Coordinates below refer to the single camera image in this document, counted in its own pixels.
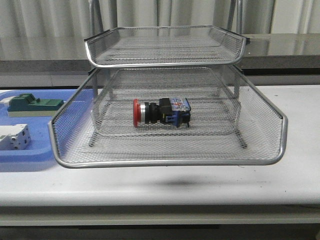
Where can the red emergency stop button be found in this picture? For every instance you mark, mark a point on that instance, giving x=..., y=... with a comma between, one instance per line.
x=173, y=111

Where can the blue plastic tray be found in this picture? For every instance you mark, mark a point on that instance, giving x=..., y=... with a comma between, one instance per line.
x=39, y=149

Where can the silver mesh top tray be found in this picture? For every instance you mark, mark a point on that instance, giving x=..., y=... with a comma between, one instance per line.
x=160, y=46

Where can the grey metal rack frame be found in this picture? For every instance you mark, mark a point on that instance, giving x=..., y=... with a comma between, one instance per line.
x=95, y=21

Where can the white component in tray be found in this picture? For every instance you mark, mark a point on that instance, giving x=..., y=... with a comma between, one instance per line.
x=6, y=101

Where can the green terminal block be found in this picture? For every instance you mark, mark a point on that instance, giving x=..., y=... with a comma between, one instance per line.
x=26, y=105

